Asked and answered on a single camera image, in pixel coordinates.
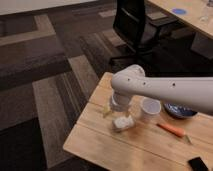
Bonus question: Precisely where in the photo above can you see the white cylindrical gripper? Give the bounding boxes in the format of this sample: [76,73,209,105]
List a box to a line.
[103,92,131,118]

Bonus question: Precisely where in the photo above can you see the orange red pepper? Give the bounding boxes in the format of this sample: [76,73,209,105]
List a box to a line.
[158,123,191,143]

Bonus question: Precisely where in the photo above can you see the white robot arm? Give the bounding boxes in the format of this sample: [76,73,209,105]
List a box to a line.
[108,64,213,115]

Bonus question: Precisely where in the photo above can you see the blue ceramic bowl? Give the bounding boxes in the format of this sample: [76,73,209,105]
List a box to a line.
[163,103,197,119]

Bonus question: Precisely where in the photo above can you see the white sponge block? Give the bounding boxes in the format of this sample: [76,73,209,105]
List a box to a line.
[112,116,135,132]

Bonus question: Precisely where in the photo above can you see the white paper cup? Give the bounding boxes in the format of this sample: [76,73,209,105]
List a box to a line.
[140,97,161,122]

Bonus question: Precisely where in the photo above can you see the black office chair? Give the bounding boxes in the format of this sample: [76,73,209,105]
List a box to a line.
[109,0,176,65]

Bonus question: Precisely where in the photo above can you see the black phone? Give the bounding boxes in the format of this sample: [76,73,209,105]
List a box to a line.
[188,157,209,171]

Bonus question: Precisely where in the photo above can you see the blue round disc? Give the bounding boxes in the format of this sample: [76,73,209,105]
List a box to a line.
[172,8,187,15]

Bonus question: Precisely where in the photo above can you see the light wooden desk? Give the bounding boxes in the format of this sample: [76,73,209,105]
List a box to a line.
[148,0,213,39]

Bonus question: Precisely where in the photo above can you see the clear glass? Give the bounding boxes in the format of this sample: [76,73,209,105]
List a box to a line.
[201,5,213,21]

